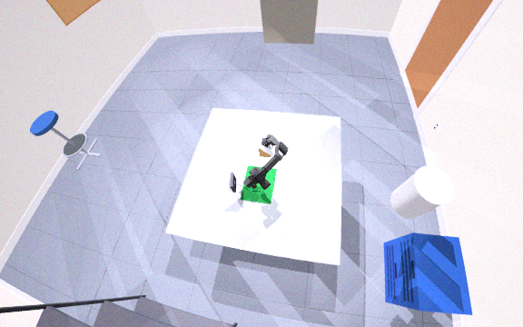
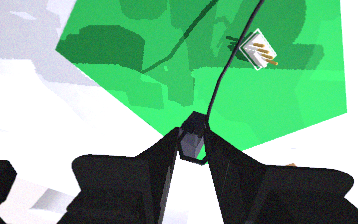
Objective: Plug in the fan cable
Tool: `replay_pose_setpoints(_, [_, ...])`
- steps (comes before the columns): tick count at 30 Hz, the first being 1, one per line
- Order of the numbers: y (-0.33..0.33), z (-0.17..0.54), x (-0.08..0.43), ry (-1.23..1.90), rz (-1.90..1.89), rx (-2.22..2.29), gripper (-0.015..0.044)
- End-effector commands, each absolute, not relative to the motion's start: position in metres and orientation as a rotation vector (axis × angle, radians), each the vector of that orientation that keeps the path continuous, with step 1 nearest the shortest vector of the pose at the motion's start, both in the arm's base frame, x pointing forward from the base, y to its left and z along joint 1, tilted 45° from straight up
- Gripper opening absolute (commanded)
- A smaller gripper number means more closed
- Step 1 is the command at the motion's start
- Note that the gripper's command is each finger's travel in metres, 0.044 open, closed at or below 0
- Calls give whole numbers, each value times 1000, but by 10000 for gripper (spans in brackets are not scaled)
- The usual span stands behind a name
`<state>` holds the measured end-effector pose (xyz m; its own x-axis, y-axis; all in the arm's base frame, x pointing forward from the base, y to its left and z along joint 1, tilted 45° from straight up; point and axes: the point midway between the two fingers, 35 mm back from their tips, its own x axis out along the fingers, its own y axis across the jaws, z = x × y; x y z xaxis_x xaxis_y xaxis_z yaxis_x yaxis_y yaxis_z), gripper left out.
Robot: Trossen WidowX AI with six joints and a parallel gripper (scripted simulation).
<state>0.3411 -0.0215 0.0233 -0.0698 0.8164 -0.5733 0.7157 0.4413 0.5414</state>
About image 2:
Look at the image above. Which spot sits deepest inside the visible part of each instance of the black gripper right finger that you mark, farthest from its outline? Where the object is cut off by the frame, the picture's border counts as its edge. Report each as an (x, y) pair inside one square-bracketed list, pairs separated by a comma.
[(242, 183)]

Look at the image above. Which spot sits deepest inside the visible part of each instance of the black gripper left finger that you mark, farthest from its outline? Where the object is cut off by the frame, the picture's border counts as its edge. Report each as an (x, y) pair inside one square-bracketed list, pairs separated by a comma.
[(149, 172)]

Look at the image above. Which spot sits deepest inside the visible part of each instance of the green circuit board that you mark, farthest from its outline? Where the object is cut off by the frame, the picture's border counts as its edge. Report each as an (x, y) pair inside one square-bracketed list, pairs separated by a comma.
[(162, 60)]

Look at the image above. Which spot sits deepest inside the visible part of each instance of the black cable with plug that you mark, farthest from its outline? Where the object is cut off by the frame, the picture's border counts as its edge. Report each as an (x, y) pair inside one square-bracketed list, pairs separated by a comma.
[(190, 141)]

